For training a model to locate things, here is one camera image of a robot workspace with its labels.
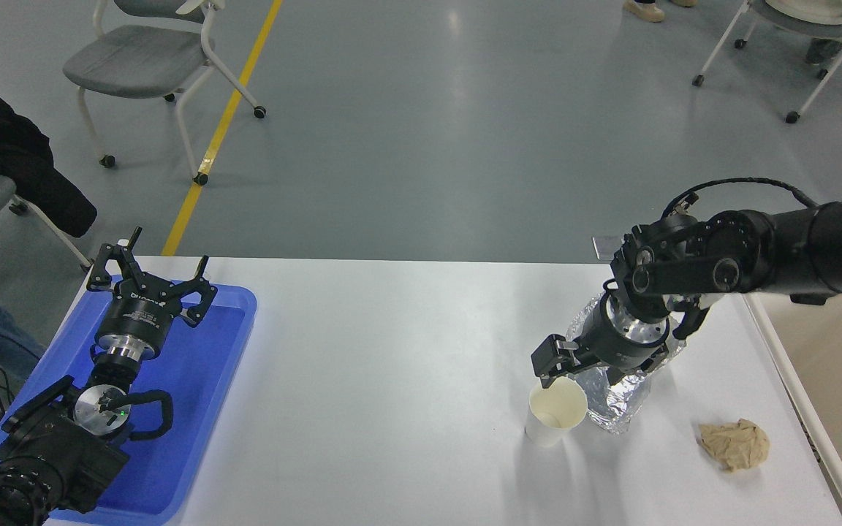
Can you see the person's dark shoe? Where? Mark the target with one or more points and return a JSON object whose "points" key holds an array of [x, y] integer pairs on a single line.
{"points": [[823, 51]]}

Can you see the crumpled silver foil tray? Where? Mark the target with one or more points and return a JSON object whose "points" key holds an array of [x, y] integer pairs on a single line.
{"points": [[622, 402]]}

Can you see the blue plastic tray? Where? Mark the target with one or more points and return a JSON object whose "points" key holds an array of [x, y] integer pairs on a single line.
{"points": [[202, 380]]}

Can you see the metal floor plate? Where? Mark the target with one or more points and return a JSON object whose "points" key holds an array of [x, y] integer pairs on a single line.
{"points": [[604, 247]]}

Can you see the large pale bin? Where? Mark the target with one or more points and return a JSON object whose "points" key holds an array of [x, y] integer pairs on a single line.
{"points": [[837, 380]]}

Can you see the crumpled tan paper ball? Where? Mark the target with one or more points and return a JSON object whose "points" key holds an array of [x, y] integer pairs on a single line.
{"points": [[734, 446]]}

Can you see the grey chair with white frame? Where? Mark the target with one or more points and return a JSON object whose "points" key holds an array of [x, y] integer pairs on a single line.
{"points": [[801, 18], [136, 62]]}

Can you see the white paper cup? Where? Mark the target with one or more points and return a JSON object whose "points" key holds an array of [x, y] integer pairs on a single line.
{"points": [[556, 409]]}

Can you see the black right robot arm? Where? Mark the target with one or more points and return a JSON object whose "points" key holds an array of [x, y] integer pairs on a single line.
{"points": [[794, 245]]}

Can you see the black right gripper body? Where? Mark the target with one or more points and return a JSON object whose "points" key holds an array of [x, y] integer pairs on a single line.
{"points": [[607, 347]]}

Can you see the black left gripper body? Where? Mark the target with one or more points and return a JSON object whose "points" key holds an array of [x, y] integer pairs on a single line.
{"points": [[136, 314]]}

